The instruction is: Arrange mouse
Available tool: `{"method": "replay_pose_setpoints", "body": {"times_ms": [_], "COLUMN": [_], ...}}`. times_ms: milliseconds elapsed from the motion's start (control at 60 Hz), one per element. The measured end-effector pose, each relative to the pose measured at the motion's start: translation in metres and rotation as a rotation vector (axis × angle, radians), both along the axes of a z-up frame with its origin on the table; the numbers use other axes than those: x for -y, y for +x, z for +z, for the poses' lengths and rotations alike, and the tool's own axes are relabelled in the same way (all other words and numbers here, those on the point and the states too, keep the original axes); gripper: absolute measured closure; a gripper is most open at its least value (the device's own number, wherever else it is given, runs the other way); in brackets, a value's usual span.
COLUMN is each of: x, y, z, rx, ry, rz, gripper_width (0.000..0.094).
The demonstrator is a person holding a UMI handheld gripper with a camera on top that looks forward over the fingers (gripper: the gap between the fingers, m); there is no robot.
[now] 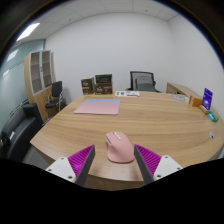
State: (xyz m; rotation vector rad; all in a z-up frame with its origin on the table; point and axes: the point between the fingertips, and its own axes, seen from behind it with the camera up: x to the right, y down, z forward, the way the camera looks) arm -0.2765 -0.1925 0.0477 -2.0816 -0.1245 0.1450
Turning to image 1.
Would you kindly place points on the wooden side desk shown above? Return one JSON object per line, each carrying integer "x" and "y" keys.
{"x": 180, "y": 88}

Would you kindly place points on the green tissue packet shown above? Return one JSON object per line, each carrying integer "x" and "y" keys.
{"x": 213, "y": 116}

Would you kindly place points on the wooden glass-door shelf cabinet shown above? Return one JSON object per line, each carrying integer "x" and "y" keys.
{"x": 30, "y": 86}

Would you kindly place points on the black mesh office chair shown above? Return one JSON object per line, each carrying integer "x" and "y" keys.
{"x": 143, "y": 81}

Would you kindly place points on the purple standing sign card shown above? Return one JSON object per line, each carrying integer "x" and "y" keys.
{"x": 207, "y": 98}

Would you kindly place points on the dark brown open box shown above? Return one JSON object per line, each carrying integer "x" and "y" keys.
{"x": 103, "y": 79}

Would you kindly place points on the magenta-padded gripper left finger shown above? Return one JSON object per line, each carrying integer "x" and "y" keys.
{"x": 60, "y": 166}

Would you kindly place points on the white printed paper sheet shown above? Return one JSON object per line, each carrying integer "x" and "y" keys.
{"x": 127, "y": 93}

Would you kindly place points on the small white table grommet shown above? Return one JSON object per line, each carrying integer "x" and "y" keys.
{"x": 211, "y": 135}

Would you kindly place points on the rectangular ceiling light panel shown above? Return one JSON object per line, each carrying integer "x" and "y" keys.
{"x": 28, "y": 31}

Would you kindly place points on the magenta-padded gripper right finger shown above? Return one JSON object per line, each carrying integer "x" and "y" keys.
{"x": 166, "y": 165}

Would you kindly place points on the small brown cardboard box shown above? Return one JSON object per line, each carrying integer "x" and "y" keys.
{"x": 87, "y": 86}

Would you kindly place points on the black leather sofa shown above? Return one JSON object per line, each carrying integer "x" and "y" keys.
{"x": 20, "y": 128}

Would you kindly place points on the pink and blue mouse pad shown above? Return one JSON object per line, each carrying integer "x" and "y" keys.
{"x": 98, "y": 106}

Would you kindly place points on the round white patterned disc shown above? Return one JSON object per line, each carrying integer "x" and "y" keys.
{"x": 180, "y": 97}

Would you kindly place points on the wide brown printed box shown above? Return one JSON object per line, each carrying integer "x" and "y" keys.
{"x": 103, "y": 89}

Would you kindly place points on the pink computer mouse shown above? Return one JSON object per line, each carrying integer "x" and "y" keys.
{"x": 119, "y": 148}

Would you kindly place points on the small wooden block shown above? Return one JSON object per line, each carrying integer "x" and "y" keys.
{"x": 195, "y": 101}

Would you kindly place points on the black metal-legged visitor chair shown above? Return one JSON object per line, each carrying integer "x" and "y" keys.
{"x": 56, "y": 89}

